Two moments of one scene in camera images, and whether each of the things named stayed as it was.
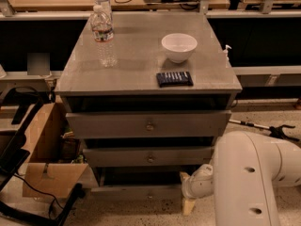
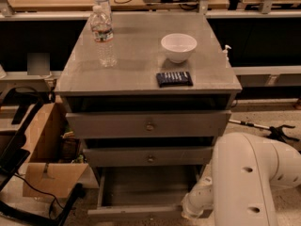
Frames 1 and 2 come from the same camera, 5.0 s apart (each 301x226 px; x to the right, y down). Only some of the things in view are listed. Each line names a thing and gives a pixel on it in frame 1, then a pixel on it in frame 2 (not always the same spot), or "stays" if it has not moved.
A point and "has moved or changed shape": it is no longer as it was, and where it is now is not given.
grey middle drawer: x=149 y=156 stays
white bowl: x=179 y=46 stays
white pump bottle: x=225 y=53 stays
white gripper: x=192 y=185 -> x=190 y=202
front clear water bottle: x=102 y=34 stays
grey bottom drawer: x=136 y=192 has moved or changed shape
